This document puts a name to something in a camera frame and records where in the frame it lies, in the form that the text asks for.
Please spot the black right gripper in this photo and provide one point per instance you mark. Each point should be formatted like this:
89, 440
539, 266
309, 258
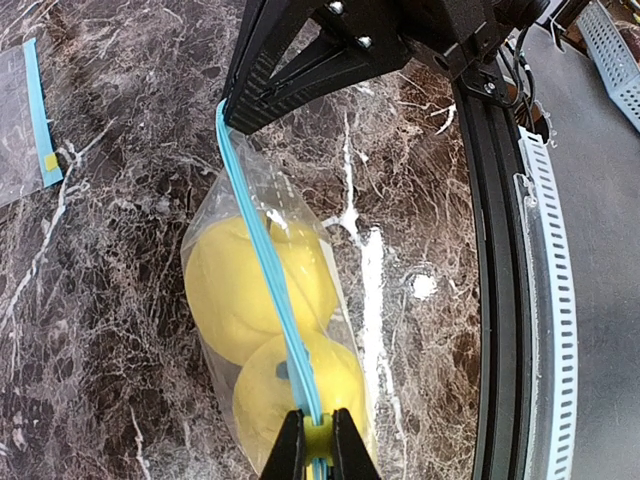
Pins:
318, 47

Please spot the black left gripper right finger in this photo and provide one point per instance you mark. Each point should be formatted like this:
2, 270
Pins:
351, 460

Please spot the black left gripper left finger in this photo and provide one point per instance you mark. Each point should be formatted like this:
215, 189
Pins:
287, 459

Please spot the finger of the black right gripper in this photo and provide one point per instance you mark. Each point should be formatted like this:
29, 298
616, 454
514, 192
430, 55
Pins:
258, 19

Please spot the yellow toy mango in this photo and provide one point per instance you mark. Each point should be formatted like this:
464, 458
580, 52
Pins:
263, 393

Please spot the black front table rail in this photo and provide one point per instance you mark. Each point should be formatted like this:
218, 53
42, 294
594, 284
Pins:
505, 387

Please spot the grey slotted cable duct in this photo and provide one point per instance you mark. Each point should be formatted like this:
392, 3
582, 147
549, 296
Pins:
554, 385

